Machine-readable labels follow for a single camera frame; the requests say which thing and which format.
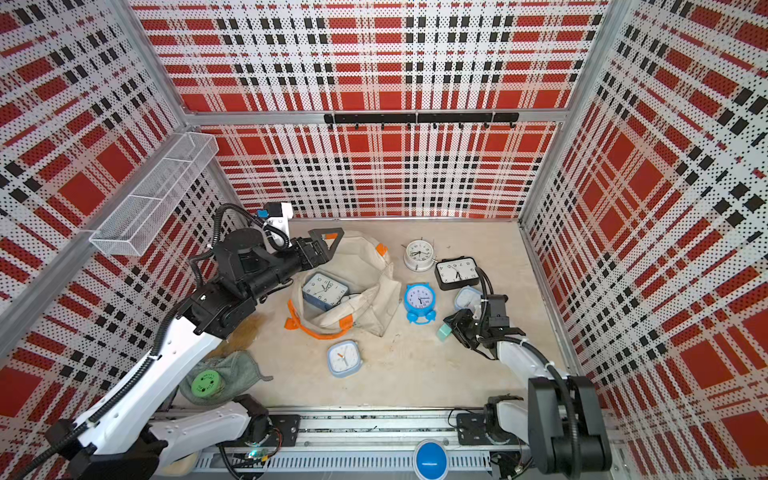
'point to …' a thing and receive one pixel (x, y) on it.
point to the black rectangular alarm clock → (457, 273)
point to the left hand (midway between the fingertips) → (337, 236)
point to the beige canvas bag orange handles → (354, 287)
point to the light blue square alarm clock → (344, 358)
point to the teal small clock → (443, 332)
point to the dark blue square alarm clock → (324, 291)
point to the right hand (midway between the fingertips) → (450, 323)
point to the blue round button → (431, 460)
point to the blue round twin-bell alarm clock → (420, 300)
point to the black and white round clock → (419, 255)
